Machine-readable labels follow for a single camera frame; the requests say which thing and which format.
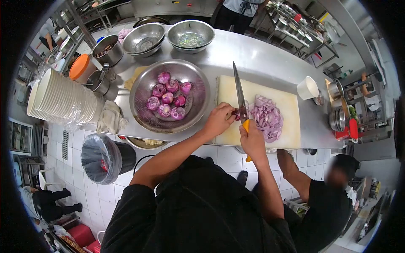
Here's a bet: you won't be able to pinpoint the steel bowl under table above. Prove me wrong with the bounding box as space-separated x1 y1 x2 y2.
126 137 170 150

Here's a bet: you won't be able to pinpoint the white cloth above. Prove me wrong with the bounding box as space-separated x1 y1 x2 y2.
96 100 129 135

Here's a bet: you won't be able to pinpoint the person's left hand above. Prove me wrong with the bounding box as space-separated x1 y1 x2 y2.
202 102 238 139

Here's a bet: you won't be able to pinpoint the steel kitchen counter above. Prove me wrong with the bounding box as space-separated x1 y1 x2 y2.
130 0 222 20

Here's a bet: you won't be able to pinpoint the pink cloth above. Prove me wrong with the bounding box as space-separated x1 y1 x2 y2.
118 28 133 45

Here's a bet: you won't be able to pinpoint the red crate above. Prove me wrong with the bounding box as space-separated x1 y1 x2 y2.
67 223 102 253

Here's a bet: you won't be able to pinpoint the steel bowl with green scraps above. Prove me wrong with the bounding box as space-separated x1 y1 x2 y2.
167 20 216 54

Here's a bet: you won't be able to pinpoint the person's right hand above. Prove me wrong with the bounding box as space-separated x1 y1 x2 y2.
239 121 269 162

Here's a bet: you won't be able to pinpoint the person's body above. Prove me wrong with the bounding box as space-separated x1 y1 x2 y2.
101 155 299 253

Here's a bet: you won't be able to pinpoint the heap of peeled red onions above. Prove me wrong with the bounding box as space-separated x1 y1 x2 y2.
146 71 193 121

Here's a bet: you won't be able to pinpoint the small steel pot with ladle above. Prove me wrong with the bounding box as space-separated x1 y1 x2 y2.
86 63 111 96

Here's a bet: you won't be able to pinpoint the stack of white bowls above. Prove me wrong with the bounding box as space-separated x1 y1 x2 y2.
27 68 104 126

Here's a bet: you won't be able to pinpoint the pile of sliced red onion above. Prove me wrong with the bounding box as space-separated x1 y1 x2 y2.
248 94 284 144

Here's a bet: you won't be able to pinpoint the container with orange lid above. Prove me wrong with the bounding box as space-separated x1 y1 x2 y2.
69 53 102 84

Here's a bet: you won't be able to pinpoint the person's right fingers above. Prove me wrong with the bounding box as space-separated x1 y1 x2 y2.
239 121 262 137

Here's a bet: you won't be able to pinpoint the row of steel containers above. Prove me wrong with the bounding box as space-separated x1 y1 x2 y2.
327 79 350 133

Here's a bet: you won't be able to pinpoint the yellow cloth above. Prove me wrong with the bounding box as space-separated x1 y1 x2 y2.
123 65 149 91

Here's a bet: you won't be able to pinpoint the metal storage shelf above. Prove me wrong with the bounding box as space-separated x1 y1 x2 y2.
343 72 396 143

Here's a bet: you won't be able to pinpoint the white cup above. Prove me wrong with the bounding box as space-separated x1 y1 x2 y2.
296 76 319 101

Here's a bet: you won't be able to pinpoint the large steel mixing bowl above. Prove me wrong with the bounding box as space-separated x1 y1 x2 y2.
129 59 211 134

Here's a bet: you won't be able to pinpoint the yellow handled kitchen knife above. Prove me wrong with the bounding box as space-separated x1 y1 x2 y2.
232 61 254 163

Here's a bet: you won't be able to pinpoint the white cutting board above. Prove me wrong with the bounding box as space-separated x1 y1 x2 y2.
214 75 301 150

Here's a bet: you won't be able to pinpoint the stack of steel bowls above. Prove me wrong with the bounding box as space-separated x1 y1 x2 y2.
122 22 166 58

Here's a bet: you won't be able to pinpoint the person's left fingers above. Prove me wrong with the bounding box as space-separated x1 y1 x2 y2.
221 102 238 127

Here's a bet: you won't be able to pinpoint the steel rack with containers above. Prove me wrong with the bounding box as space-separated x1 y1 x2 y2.
264 0 340 68

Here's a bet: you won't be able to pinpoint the red plastic container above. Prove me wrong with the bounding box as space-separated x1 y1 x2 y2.
335 118 359 141

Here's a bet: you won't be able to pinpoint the black bin with plastic liner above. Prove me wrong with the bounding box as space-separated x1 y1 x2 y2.
81 133 137 185

